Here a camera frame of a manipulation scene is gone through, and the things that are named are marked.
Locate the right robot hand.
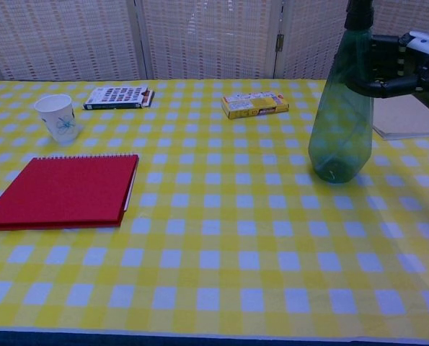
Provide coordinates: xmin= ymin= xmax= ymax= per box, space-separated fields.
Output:
xmin=349 ymin=30 xmax=429 ymax=118

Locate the woven folding screen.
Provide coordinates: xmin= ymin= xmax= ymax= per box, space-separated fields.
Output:
xmin=0 ymin=0 xmax=429 ymax=86

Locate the white paper cup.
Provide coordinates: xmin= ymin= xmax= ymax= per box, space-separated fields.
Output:
xmin=33 ymin=94 xmax=80 ymax=146

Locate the yellow snack box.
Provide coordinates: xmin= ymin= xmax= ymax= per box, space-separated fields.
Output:
xmin=221 ymin=91 xmax=290 ymax=120

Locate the green spray bottle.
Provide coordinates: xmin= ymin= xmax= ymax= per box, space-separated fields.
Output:
xmin=308 ymin=0 xmax=376 ymax=185

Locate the red spiral notebook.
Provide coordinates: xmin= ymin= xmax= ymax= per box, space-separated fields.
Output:
xmin=0 ymin=154 xmax=140 ymax=231

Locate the yellow checkered tablecloth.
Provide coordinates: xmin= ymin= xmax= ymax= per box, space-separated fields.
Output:
xmin=0 ymin=78 xmax=429 ymax=342

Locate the tan cardboard sheet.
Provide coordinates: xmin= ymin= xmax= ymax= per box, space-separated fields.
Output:
xmin=371 ymin=96 xmax=429 ymax=140

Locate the colourful printed snack box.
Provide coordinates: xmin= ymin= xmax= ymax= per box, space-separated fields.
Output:
xmin=83 ymin=85 xmax=155 ymax=111

